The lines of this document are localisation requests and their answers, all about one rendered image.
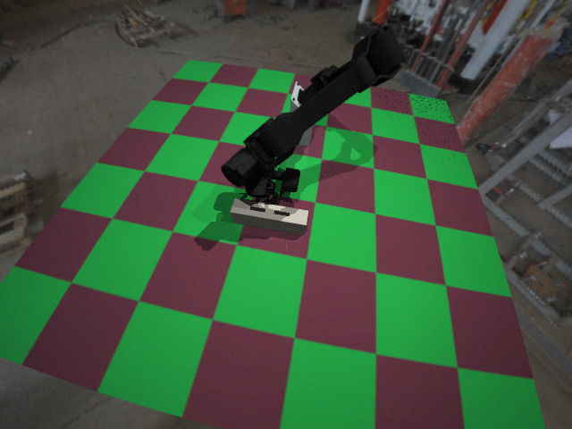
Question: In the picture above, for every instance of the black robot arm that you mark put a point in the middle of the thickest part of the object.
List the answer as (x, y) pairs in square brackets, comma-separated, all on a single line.
[(376, 58)]

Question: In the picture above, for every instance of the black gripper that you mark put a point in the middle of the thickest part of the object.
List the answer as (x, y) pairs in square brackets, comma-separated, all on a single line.
[(289, 178)]

